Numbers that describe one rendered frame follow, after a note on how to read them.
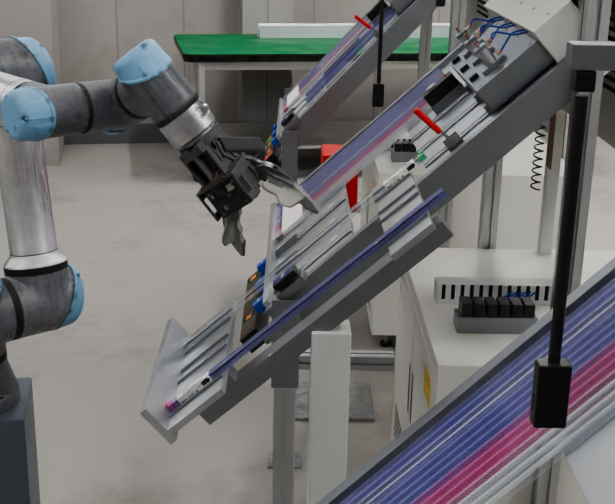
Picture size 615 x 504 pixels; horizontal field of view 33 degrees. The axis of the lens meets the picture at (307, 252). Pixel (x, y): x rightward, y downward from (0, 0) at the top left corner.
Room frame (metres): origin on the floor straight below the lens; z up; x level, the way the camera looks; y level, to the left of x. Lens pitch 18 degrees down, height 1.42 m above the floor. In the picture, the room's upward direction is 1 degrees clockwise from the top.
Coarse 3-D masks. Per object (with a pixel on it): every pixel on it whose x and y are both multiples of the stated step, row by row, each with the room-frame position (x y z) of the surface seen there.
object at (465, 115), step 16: (448, 64) 2.42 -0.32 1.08; (464, 96) 2.07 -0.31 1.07; (432, 112) 2.15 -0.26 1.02; (448, 112) 2.06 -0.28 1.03; (464, 112) 1.98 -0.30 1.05; (480, 112) 1.90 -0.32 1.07; (496, 112) 1.83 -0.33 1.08; (416, 128) 2.14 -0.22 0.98; (448, 128) 1.95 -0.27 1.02; (464, 128) 1.89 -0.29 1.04; (416, 144) 2.03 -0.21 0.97; (432, 144) 1.95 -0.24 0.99; (432, 160) 1.86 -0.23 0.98
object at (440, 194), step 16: (416, 208) 1.36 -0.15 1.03; (400, 224) 1.36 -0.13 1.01; (384, 240) 1.36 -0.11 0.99; (368, 256) 1.36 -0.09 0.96; (336, 272) 1.36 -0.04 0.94; (320, 288) 1.36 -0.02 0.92; (304, 304) 1.35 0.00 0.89; (288, 320) 1.35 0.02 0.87; (256, 336) 1.35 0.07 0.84; (240, 352) 1.35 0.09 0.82; (224, 368) 1.35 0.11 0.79; (176, 400) 1.35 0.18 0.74
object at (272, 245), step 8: (272, 208) 2.38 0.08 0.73; (272, 216) 2.31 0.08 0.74; (272, 224) 2.25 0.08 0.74; (272, 232) 2.19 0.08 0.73; (272, 240) 2.13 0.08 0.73; (272, 248) 2.08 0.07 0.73; (272, 256) 2.03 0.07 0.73; (272, 264) 1.99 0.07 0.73; (264, 288) 1.85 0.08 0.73; (272, 288) 1.86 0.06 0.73; (264, 296) 1.80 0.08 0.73; (272, 296) 1.82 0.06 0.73; (264, 304) 1.77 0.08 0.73
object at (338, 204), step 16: (336, 192) 2.17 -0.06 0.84; (320, 208) 2.15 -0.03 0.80; (336, 208) 2.05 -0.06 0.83; (304, 224) 2.13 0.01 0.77; (320, 224) 2.04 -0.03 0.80; (352, 224) 1.90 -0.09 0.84; (288, 240) 2.08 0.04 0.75; (304, 240) 2.02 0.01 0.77; (336, 240) 1.86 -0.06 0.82; (288, 256) 1.97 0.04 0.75; (304, 256) 1.92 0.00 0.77; (320, 256) 1.84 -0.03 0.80
